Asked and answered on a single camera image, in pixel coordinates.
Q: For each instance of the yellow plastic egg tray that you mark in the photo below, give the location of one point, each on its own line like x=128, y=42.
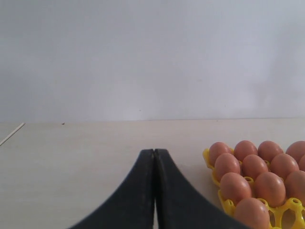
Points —
x=292, y=206

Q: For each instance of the brown egg column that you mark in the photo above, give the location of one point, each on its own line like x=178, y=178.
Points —
x=253, y=166

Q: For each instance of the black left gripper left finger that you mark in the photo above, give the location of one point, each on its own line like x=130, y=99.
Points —
x=131, y=205

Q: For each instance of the brown egg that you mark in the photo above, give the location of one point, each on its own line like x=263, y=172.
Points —
x=226, y=163
x=302, y=163
x=295, y=186
x=253, y=213
x=235, y=187
x=283, y=165

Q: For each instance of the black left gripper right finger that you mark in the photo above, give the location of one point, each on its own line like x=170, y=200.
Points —
x=179, y=205

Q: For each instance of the brown egg mid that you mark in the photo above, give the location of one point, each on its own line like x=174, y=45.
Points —
x=271, y=188

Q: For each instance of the brown egg slot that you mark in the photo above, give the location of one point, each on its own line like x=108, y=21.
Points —
x=296, y=150
x=267, y=150
x=243, y=149
x=216, y=150

